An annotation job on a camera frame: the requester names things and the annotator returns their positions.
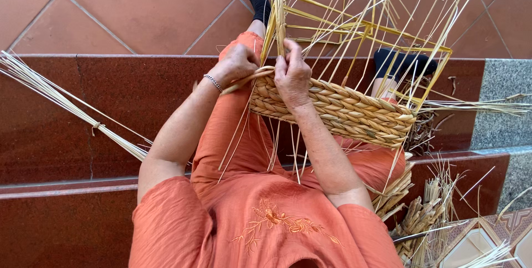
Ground dark dried fibre scraps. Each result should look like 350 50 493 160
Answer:
404 78 438 156

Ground person's right hand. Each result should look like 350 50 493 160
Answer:
274 38 313 113

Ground loose bundle of pale straw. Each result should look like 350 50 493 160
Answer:
416 93 532 117

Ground tied bundle of pale straw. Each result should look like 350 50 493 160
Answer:
0 50 154 163

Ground person's right leg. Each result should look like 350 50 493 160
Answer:
371 77 398 99

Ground woven straw basket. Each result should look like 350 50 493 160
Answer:
217 0 493 185

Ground bundle of thick rush stalks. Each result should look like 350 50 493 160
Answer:
371 161 416 221

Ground orange embroidered dress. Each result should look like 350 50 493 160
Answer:
128 31 407 268

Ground person's leg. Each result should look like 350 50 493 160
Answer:
246 19 267 39
371 77 398 99

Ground person's left hand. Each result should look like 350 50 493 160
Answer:
208 43 261 91

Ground thick rush weaving strand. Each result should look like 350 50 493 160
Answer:
220 68 276 96

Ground person's left leg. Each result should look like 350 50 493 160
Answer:
246 19 267 39

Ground heap of cut rush pieces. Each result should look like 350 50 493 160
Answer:
390 158 520 268

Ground metal knife with dark handle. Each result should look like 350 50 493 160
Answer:
391 223 468 244

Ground silver chain bracelet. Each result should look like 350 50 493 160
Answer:
203 74 224 93

